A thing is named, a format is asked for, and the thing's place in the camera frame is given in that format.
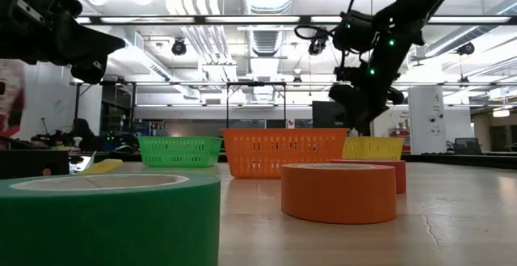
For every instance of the yellow plastic basket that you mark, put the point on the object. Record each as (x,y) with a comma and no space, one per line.
(373,149)

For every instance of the orange plastic basket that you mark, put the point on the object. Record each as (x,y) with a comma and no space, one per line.
(262,153)

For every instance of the red tape roll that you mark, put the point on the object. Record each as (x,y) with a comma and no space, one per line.
(401,177)

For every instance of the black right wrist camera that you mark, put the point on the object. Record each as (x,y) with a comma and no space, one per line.
(355,31)

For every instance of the black hanging camera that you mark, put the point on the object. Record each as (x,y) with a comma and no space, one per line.
(466,49)
(317,47)
(179,47)

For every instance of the person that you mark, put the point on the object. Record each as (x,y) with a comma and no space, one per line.
(82,130)
(12,108)

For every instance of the lit ceiling lamp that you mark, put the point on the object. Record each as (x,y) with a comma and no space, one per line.
(501,113)

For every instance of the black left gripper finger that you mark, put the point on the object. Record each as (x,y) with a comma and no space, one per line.
(93,59)
(85,41)

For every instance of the black office chair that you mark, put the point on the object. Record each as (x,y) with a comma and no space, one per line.
(467,146)

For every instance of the orange tape roll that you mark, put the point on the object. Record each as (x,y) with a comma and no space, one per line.
(339,197)

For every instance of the white pillar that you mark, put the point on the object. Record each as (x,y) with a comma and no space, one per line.
(426,136)

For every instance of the black metal table stand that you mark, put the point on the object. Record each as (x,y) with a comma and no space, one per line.
(256,83)

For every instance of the green tape roll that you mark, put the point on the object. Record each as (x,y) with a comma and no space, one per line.
(109,225)

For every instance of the green plastic basket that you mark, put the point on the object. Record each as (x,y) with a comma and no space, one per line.
(179,153)

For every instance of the large black monitor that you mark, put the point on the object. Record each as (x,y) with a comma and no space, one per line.
(325,116)

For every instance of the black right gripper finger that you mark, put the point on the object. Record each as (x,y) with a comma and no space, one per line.
(359,121)
(371,120)

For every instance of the yellow staple remover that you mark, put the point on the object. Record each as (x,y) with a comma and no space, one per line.
(103,166)

